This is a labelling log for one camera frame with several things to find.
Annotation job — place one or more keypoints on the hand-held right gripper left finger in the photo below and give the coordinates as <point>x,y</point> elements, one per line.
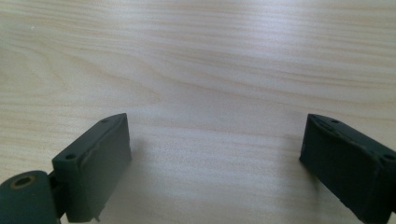
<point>93,168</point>

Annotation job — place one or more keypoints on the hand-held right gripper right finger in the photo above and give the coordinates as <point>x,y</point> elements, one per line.
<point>345,165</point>

